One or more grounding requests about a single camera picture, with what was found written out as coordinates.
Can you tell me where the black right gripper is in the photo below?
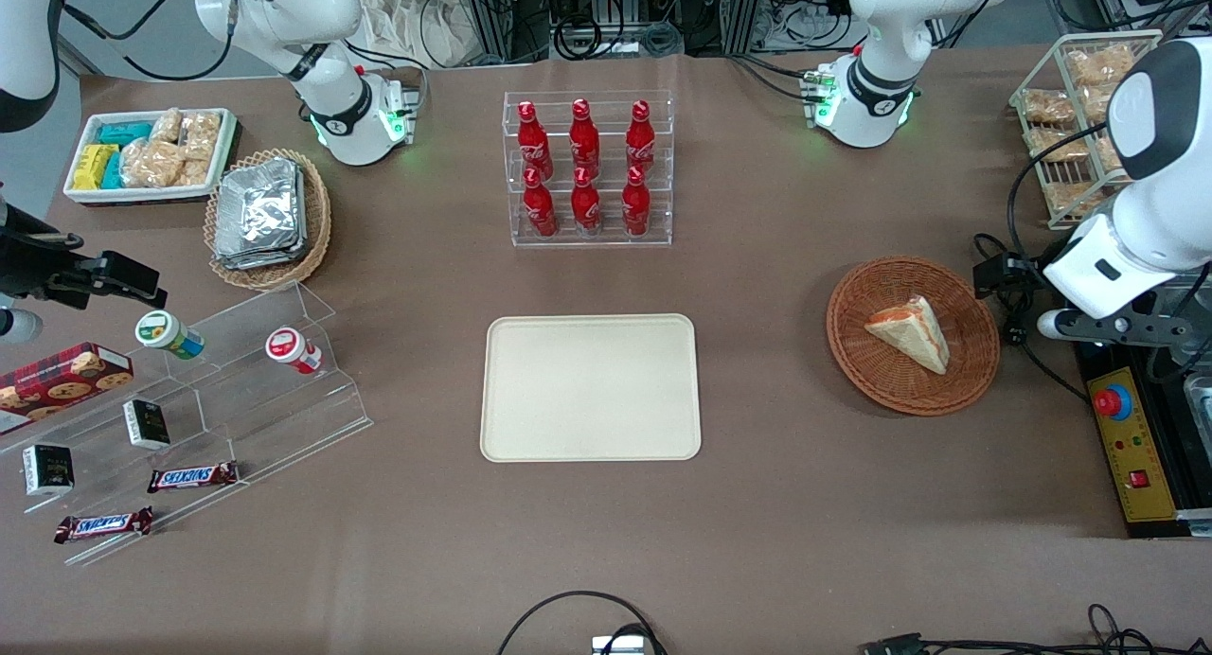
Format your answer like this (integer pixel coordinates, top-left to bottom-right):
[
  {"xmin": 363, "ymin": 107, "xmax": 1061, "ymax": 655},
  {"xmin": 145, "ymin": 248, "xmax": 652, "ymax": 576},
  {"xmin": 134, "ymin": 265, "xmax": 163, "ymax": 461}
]
[{"xmin": 0, "ymin": 204, "xmax": 169, "ymax": 308}]

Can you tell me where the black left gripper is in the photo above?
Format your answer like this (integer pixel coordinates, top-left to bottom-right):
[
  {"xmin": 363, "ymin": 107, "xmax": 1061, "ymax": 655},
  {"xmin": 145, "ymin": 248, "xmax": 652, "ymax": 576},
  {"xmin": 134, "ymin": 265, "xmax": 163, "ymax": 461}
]
[{"xmin": 972, "ymin": 254, "xmax": 1050, "ymax": 302}]

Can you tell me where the triangular sandwich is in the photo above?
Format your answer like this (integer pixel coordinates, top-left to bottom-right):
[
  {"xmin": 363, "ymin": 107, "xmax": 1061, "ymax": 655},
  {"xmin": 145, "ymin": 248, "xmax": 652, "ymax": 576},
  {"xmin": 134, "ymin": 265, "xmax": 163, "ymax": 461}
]
[{"xmin": 864, "ymin": 295, "xmax": 951, "ymax": 376}]

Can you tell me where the white snack tray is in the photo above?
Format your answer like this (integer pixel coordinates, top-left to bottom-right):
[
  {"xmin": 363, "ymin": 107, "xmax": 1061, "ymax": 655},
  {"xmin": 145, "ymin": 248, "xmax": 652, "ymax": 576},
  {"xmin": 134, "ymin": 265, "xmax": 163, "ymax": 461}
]
[{"xmin": 63, "ymin": 108, "xmax": 239, "ymax": 205}]

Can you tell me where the brown wicker basket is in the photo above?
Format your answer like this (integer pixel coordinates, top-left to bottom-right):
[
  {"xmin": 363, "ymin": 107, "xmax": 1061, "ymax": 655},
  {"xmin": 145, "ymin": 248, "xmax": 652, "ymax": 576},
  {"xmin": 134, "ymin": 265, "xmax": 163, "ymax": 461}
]
[{"xmin": 826, "ymin": 256, "xmax": 1002, "ymax": 417}]

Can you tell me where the tan wicker basket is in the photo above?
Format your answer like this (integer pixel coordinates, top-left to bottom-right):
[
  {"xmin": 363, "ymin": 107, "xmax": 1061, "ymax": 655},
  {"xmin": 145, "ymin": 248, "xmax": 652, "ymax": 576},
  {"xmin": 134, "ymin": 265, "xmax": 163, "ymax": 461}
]
[{"xmin": 204, "ymin": 148, "xmax": 333, "ymax": 292}]

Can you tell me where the beige plastic tray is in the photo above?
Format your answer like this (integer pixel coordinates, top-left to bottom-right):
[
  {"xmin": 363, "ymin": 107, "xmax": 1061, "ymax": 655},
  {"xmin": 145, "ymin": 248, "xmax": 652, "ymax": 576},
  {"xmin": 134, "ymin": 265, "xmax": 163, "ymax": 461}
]
[{"xmin": 479, "ymin": 313, "xmax": 703, "ymax": 464}]

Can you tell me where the green lid yogurt cup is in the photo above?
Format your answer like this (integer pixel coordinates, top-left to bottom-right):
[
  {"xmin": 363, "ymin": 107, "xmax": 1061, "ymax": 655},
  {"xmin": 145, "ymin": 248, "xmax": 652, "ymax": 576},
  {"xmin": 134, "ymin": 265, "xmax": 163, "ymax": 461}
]
[{"xmin": 134, "ymin": 310, "xmax": 206, "ymax": 361}]

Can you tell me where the yellow snack packet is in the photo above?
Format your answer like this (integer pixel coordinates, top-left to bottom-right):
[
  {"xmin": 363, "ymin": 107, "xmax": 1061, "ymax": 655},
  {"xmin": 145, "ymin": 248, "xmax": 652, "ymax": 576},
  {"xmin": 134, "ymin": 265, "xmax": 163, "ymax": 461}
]
[{"xmin": 73, "ymin": 144, "xmax": 120, "ymax": 191}]

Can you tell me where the silver foil pack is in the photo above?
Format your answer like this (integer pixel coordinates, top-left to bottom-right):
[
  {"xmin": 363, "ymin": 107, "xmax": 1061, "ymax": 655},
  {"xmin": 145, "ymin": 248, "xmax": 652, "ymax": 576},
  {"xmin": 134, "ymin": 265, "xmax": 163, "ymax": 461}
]
[
  {"xmin": 216, "ymin": 159, "xmax": 304, "ymax": 257},
  {"xmin": 213, "ymin": 243, "xmax": 308, "ymax": 272}
]

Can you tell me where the red cookie box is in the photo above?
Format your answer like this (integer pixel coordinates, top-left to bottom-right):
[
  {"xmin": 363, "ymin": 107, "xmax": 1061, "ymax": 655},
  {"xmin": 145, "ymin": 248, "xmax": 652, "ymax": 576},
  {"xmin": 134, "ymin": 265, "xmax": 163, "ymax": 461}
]
[{"xmin": 0, "ymin": 342, "xmax": 135, "ymax": 437}]

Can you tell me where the small black box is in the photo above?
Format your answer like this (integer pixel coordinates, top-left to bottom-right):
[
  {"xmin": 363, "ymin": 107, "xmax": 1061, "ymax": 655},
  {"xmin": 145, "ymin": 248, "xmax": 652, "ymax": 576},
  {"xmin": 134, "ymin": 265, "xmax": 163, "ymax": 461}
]
[
  {"xmin": 123, "ymin": 398, "xmax": 172, "ymax": 451},
  {"xmin": 22, "ymin": 444, "xmax": 76, "ymax": 498}
]

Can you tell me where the clear acrylic stepped display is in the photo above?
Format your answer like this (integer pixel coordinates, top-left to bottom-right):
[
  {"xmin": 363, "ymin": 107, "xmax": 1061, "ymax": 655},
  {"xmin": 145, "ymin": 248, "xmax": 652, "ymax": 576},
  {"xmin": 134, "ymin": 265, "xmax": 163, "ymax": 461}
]
[{"xmin": 0, "ymin": 280, "xmax": 374, "ymax": 569}]

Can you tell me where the red lid yogurt cup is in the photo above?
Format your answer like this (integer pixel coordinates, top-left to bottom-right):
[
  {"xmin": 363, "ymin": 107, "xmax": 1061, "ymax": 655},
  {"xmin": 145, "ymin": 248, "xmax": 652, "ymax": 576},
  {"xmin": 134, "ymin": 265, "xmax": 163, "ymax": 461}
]
[{"xmin": 264, "ymin": 327, "xmax": 325, "ymax": 376}]

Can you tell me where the Snickers chocolate bar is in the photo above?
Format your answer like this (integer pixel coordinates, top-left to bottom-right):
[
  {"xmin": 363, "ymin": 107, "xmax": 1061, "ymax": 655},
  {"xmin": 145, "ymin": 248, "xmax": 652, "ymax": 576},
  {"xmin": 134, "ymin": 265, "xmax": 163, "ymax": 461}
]
[
  {"xmin": 147, "ymin": 461, "xmax": 241, "ymax": 495},
  {"xmin": 54, "ymin": 506, "xmax": 154, "ymax": 545}
]

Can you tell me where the yellow control panel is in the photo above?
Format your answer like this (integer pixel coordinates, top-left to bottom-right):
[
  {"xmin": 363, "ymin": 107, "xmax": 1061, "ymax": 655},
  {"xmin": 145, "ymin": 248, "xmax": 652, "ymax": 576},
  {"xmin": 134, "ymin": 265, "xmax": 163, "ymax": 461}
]
[{"xmin": 1086, "ymin": 365, "xmax": 1181, "ymax": 524}]

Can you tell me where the clear metal food container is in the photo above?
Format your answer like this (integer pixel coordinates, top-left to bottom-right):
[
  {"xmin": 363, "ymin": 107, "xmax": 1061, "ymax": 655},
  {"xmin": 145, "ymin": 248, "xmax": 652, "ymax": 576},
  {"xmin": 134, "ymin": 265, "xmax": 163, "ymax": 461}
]
[{"xmin": 1184, "ymin": 371, "xmax": 1212, "ymax": 448}]

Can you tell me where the black sealing machine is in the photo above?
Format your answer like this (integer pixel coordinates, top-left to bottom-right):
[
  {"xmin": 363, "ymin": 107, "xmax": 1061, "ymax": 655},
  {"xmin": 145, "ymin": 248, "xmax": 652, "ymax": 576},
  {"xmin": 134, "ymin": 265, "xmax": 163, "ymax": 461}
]
[{"xmin": 1075, "ymin": 338, "xmax": 1212, "ymax": 539}]

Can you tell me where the red cola bottle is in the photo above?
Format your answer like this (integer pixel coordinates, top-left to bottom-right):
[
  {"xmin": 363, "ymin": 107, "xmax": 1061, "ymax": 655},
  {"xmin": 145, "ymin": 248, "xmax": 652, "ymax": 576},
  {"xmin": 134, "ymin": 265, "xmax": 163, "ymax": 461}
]
[
  {"xmin": 569, "ymin": 98, "xmax": 601, "ymax": 175},
  {"xmin": 571, "ymin": 168, "xmax": 603, "ymax": 236},
  {"xmin": 523, "ymin": 168, "xmax": 559, "ymax": 239},
  {"xmin": 621, "ymin": 166, "xmax": 652, "ymax": 238},
  {"xmin": 517, "ymin": 101, "xmax": 554, "ymax": 179},
  {"xmin": 625, "ymin": 99, "xmax": 657, "ymax": 174}
]

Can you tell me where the white cloth bag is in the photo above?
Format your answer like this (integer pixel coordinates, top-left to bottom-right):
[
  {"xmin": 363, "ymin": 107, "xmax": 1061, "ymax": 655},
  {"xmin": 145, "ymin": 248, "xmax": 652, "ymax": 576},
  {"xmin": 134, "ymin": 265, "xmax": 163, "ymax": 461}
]
[{"xmin": 358, "ymin": 0, "xmax": 480, "ymax": 70}]

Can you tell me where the clear acrylic bottle rack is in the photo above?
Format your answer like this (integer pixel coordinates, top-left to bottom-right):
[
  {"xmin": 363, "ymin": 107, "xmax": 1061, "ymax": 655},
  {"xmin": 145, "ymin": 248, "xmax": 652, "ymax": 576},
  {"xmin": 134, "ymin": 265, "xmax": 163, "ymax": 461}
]
[{"xmin": 503, "ymin": 90, "xmax": 674, "ymax": 249}]

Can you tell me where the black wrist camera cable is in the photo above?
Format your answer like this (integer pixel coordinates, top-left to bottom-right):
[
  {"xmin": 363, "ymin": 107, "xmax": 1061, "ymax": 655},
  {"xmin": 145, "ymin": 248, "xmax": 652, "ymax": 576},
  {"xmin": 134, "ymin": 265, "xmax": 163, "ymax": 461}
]
[{"xmin": 1006, "ymin": 123, "xmax": 1123, "ymax": 260}]

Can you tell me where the white wire basket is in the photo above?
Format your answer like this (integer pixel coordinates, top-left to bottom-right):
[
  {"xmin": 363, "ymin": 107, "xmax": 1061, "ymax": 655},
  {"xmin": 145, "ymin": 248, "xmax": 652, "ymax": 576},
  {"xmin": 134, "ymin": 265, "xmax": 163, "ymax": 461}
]
[{"xmin": 1008, "ymin": 29, "xmax": 1165, "ymax": 231}]

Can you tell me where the black power cable with plug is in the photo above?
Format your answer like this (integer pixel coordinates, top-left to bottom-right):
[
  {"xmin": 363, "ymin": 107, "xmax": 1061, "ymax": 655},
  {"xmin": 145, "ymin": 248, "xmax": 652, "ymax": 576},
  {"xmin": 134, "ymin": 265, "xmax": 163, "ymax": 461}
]
[{"xmin": 973, "ymin": 233, "xmax": 1092, "ymax": 402}]

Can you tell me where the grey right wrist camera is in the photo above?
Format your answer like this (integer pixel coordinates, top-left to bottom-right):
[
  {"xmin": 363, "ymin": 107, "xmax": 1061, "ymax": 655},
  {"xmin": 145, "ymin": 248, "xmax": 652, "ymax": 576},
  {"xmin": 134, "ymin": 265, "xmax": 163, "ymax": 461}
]
[{"xmin": 0, "ymin": 308, "xmax": 45, "ymax": 345}]

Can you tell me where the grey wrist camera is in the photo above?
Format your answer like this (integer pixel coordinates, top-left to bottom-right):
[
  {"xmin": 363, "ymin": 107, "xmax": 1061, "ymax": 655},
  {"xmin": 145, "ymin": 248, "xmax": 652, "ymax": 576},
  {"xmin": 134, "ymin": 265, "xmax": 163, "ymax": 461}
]
[
  {"xmin": 0, "ymin": 308, "xmax": 45, "ymax": 345},
  {"xmin": 1036, "ymin": 307, "xmax": 1197, "ymax": 352}
]

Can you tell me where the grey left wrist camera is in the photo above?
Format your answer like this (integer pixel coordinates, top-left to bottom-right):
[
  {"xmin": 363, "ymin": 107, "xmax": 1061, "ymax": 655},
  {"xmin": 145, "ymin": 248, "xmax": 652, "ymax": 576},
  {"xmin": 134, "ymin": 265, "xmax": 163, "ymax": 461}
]
[{"xmin": 1036, "ymin": 307, "xmax": 1197, "ymax": 352}]

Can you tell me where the aluminium frame post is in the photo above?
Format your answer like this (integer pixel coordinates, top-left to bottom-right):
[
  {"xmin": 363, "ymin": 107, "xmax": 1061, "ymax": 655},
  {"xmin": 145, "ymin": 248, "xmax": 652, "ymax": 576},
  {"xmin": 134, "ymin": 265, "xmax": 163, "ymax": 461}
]
[
  {"xmin": 458, "ymin": 0, "xmax": 518, "ymax": 65},
  {"xmin": 718, "ymin": 0, "xmax": 770, "ymax": 56}
]

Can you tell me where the black cable with connector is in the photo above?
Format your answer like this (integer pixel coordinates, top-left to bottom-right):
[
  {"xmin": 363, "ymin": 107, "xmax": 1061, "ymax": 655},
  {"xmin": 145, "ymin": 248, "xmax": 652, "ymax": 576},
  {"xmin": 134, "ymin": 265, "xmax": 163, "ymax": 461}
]
[{"xmin": 862, "ymin": 603, "xmax": 1212, "ymax": 655}]

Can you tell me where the black looped cable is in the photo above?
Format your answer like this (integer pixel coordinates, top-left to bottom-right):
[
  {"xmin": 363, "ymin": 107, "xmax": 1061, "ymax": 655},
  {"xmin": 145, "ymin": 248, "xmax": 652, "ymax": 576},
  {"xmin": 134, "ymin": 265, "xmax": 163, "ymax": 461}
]
[{"xmin": 495, "ymin": 591, "xmax": 669, "ymax": 655}]

